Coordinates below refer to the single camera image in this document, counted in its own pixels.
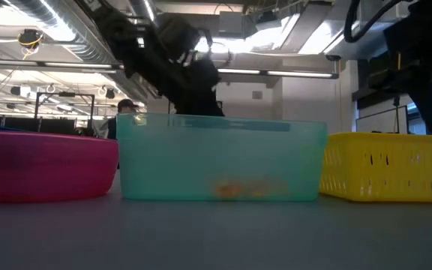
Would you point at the large silver ventilation duct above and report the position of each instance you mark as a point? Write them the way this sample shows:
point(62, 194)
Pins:
point(51, 18)

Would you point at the person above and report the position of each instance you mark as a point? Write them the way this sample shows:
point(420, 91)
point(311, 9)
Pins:
point(124, 107)

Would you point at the teal translucent plastic bin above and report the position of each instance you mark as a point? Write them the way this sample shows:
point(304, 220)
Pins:
point(208, 153)

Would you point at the yellow slotted plastic basket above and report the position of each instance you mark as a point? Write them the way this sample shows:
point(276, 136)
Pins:
point(388, 150)

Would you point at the black metal rack frame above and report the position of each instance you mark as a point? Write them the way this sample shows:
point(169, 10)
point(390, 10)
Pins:
point(66, 94)

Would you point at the grey wall vent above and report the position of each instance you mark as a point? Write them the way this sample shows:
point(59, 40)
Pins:
point(257, 95)

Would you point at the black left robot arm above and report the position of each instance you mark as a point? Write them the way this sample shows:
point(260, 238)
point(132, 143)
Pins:
point(118, 33)

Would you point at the orange translucent plastic pumpkin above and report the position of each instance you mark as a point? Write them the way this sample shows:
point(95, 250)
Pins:
point(228, 190)

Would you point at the long ceiling light strip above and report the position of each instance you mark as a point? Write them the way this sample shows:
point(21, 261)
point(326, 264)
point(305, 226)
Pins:
point(51, 65)
point(276, 73)

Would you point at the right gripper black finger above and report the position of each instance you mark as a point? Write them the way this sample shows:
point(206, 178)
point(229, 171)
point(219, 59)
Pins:
point(431, 112)

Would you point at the small silver ventilation duct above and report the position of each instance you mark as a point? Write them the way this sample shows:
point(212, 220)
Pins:
point(143, 9)

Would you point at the pink translucent plastic bowl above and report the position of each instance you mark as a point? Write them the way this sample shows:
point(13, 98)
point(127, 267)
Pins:
point(39, 168)

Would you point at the grey ceiling air unit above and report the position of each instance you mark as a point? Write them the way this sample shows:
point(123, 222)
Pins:
point(231, 22)

